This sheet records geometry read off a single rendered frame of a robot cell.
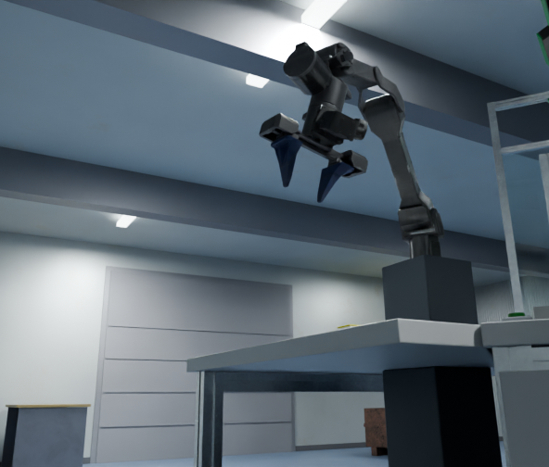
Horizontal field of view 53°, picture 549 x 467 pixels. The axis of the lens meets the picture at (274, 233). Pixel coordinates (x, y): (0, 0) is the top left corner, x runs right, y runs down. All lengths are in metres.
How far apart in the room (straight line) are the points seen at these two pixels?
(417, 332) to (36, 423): 5.83
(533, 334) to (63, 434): 5.90
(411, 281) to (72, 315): 7.21
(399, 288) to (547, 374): 0.56
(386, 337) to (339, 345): 0.09
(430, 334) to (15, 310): 7.59
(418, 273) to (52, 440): 5.50
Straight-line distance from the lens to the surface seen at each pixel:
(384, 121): 1.21
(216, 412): 1.23
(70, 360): 8.13
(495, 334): 0.75
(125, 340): 8.25
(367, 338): 0.71
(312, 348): 0.81
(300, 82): 0.90
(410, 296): 1.22
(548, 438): 0.75
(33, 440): 6.36
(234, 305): 8.89
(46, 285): 8.20
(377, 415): 8.53
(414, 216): 1.27
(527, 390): 0.75
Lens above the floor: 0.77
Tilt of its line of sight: 17 degrees up
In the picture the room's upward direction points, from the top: 1 degrees counter-clockwise
